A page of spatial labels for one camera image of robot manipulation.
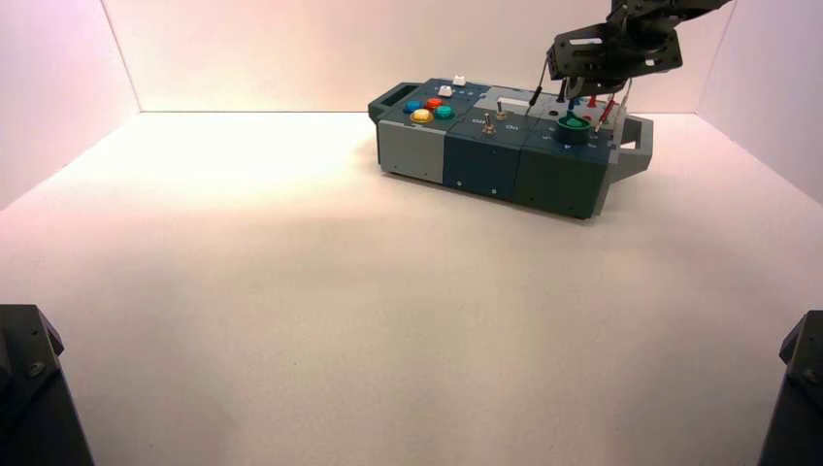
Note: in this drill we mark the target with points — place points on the blue grey modular control box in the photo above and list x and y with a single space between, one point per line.
482 161

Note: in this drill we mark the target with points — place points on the teal push button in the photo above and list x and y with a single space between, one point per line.
444 112

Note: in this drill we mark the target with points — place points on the blue push button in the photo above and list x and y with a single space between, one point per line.
413 105

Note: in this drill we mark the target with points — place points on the red push button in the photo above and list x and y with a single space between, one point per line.
434 102

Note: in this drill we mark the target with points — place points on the green rotary knob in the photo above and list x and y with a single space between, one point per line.
572 132

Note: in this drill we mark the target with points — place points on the yellow push button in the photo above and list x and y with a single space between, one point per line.
422 116

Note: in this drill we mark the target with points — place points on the metal toggle switch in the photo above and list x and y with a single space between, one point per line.
488 125
501 115

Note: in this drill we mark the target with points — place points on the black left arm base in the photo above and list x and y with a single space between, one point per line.
32 399

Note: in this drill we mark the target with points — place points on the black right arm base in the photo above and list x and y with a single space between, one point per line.
797 418

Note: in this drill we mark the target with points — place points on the white rectangular display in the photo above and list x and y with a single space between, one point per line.
512 101

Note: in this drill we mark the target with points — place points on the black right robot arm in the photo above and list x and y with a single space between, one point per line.
668 11

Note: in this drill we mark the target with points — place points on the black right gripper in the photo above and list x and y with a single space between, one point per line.
611 54

